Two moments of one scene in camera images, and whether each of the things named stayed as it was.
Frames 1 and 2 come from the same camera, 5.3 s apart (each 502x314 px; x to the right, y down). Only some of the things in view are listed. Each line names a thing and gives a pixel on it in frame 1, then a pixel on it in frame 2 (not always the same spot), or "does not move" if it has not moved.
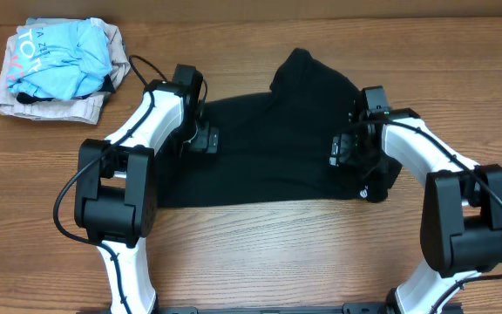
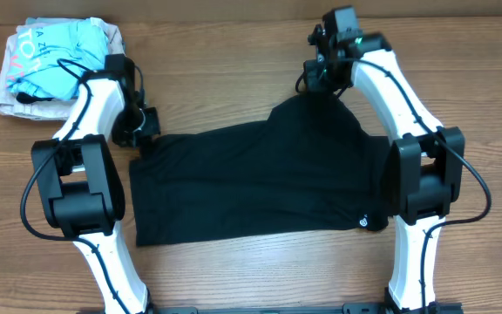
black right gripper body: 368,157 -> 326,81
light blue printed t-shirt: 64,60 does not move
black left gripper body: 209,140 -> 135,135
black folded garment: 107,88 does not move
